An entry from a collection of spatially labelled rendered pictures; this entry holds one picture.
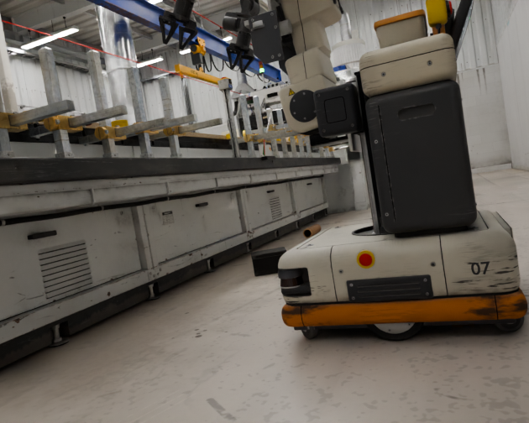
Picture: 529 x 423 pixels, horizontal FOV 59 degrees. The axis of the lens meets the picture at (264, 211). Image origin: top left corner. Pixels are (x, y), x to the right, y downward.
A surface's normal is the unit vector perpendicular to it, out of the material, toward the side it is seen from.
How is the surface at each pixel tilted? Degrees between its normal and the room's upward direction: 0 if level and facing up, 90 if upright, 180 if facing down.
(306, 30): 90
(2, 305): 90
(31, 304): 90
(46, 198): 90
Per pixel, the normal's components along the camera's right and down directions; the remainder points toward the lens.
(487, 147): -0.37, 0.11
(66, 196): 0.92, -0.13
